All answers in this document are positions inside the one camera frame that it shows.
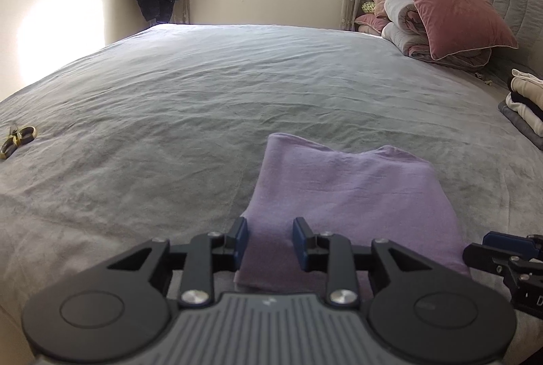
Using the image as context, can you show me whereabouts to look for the thin white folded garment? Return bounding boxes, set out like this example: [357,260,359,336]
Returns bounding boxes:
[511,69,543,83]

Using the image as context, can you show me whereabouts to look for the grey folded garment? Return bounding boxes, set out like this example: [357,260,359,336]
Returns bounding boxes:
[498,101,543,151]

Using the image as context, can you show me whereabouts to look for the grey quilted headboard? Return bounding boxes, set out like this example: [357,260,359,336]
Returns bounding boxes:
[469,0,543,77]

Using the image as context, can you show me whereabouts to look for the large pink pillow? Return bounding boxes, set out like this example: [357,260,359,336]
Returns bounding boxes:
[389,0,519,61]

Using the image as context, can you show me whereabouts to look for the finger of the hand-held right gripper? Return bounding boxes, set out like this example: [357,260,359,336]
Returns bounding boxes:
[484,231,543,260]
[462,243,527,285]

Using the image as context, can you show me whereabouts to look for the folded quilts pile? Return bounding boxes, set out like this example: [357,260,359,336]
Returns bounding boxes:
[381,0,493,71]

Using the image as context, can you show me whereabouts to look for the green patterned cloth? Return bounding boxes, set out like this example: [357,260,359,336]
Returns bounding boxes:
[360,0,389,19]

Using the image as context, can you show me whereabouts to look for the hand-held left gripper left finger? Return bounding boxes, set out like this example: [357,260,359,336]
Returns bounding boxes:
[106,216,249,308]

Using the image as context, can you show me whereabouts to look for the purple garment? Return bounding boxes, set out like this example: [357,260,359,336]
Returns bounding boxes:
[233,133,471,293]

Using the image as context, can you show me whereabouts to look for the cream folded garment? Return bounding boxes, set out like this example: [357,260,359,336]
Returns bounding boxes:
[510,77,543,105]

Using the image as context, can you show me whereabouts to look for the yellow-handled scissors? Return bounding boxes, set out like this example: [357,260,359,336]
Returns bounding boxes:
[0,125,38,160]

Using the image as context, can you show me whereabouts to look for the small pink pillow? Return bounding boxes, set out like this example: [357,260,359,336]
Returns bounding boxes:
[354,13,389,36]

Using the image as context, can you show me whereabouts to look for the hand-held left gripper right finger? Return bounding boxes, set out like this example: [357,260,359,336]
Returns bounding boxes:
[293,217,429,308]

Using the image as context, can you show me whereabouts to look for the thick white folded garment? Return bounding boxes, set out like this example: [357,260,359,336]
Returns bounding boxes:
[505,94,543,137]

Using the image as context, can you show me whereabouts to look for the black folded garment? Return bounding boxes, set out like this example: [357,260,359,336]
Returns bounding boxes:
[508,91,543,120]

